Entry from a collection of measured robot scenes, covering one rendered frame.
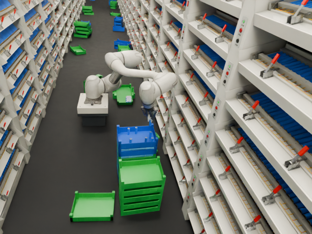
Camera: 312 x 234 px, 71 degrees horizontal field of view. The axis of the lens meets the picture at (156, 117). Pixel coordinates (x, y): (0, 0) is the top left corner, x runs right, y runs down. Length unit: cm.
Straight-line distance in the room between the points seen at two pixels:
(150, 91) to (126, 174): 62
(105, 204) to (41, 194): 51
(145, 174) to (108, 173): 52
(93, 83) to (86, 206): 117
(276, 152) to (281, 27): 42
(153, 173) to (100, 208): 51
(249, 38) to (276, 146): 44
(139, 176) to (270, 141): 98
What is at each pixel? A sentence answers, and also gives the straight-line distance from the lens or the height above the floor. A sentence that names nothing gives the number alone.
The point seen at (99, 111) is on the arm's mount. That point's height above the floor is 23.
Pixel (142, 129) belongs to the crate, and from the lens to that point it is 184.
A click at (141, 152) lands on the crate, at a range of 174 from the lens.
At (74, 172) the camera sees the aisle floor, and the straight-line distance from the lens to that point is 211.
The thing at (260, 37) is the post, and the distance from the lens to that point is 104.
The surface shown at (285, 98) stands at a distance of 81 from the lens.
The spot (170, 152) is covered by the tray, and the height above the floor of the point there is 11.
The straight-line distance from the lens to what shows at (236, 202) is 117.
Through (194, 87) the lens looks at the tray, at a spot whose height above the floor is 89.
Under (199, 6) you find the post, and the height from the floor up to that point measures 137.
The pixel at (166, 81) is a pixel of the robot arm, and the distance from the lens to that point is 145.
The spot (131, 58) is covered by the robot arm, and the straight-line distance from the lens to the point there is 189.
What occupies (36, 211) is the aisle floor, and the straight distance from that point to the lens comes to 195.
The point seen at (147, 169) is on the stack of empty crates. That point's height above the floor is 32.
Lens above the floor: 157
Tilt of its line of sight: 35 degrees down
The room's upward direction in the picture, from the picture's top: 7 degrees clockwise
